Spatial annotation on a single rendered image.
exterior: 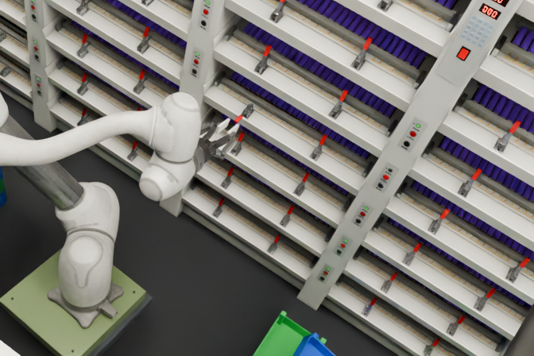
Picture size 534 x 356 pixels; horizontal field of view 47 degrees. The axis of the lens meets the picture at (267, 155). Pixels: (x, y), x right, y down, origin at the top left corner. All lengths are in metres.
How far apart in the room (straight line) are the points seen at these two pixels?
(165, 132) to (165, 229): 1.14
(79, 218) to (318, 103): 0.83
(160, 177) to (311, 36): 0.57
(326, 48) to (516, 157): 0.58
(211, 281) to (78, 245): 0.74
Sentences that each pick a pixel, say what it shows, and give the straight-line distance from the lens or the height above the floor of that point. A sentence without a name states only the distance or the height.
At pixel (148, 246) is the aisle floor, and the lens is 2.56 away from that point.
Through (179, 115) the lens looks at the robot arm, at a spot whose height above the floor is 1.11.
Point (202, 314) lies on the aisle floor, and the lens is 2.45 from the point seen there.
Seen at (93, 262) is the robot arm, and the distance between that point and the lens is 1.93.
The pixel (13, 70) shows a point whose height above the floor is 0.18.
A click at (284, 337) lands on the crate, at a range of 2.48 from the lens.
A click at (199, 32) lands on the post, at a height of 0.98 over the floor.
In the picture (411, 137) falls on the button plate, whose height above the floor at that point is 1.06.
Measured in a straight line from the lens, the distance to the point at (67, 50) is 2.45.
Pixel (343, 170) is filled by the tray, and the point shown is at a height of 0.76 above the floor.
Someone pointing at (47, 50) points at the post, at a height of 0.48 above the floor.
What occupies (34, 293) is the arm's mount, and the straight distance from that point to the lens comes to 2.20.
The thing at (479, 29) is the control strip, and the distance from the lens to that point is 1.51.
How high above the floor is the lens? 2.20
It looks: 49 degrees down
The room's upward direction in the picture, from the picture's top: 20 degrees clockwise
